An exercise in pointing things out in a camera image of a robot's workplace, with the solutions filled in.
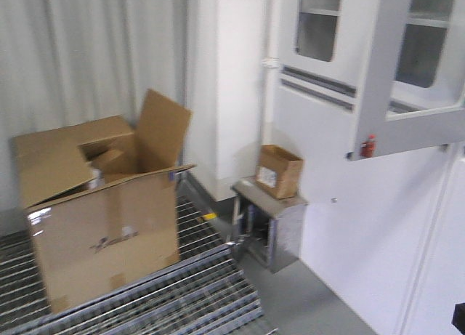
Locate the grey curtain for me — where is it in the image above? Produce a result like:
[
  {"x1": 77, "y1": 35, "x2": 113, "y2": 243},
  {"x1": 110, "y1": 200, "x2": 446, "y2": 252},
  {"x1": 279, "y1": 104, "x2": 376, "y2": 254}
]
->
[{"x1": 1, "y1": 0, "x2": 187, "y2": 211}]

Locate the metal grate platform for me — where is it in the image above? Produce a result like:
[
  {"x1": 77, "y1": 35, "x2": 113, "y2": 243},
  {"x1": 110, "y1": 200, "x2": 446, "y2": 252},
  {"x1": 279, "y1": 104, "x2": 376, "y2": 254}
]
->
[{"x1": 1, "y1": 179, "x2": 276, "y2": 334}]

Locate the small steel cabinet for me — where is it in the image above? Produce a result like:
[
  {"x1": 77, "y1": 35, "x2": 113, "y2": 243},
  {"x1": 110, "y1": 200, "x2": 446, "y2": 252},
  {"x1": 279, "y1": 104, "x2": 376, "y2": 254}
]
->
[{"x1": 228, "y1": 177, "x2": 308, "y2": 273}]

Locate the open white cabinet door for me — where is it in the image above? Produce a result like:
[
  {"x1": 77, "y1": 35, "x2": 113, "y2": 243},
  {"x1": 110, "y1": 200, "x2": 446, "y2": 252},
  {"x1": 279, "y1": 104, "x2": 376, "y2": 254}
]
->
[{"x1": 347, "y1": 0, "x2": 464, "y2": 161}]

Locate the large open cardboard box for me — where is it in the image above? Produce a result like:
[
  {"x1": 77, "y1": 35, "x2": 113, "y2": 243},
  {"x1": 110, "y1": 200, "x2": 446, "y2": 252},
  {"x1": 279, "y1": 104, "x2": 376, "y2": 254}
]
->
[{"x1": 12, "y1": 90, "x2": 192, "y2": 313}]

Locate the small cardboard box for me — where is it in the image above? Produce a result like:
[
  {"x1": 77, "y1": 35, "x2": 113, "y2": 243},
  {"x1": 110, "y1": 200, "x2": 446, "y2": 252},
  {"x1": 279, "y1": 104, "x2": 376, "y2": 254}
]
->
[{"x1": 255, "y1": 145, "x2": 304, "y2": 199}]

